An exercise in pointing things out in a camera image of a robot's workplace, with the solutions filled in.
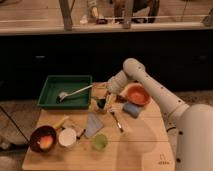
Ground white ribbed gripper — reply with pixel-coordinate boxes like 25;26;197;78
92;70;130;111

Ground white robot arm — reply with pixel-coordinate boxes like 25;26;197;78
107;58;213;171

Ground small metal cup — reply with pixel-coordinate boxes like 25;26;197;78
97;99;107;114

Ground green plastic cup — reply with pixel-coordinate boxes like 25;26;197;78
92;134;108;150

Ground white cup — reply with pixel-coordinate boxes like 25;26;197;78
58;128;77;148

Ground orange bowl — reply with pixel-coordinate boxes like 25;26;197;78
120;83;151;106

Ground blue sponge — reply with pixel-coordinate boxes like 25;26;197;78
123;102;141;118

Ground light blue cloth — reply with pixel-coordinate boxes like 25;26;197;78
84;113;104;138

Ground metal spoon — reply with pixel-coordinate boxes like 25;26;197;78
109;109;124;133

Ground black marker pen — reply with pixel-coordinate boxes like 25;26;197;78
77;129;86;140

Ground dark brown bowl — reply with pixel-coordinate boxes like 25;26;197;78
29;125;57;153

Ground orange peach fruit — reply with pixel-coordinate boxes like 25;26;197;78
38;135;53;149

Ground dish brush with white handle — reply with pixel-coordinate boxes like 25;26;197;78
56;84;95;103

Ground yellow handled utensil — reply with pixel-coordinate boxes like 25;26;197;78
53;116;69;130

